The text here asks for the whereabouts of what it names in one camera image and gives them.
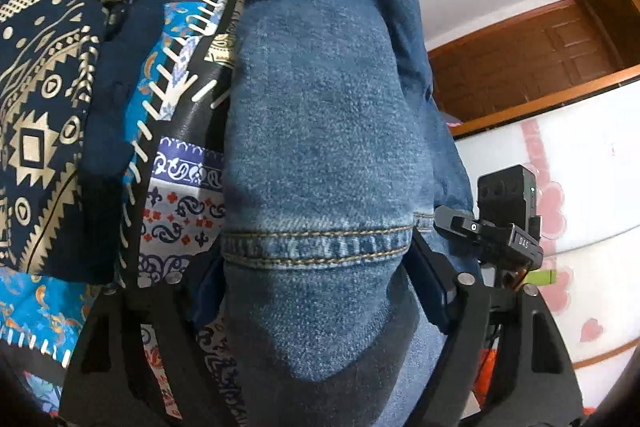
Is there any blue denim jacket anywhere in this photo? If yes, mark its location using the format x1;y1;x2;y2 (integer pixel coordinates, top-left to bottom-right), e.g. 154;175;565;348
221;0;476;426

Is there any orange sleeve forearm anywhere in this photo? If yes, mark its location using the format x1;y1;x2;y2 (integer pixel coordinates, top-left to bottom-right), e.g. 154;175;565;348
473;348;497;409

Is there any blue patchwork quilt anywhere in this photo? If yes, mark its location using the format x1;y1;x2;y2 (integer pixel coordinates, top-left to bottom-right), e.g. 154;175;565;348
1;0;246;426

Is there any wooden door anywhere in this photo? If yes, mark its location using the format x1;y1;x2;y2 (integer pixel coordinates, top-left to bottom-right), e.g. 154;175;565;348
428;0;639;138

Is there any navy gold patterned garment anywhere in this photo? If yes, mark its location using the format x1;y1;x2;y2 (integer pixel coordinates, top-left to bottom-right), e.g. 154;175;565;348
1;0;164;284

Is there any pink heart wall decoration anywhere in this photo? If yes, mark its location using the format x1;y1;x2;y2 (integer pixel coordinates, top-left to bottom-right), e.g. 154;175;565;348
521;118;606;359

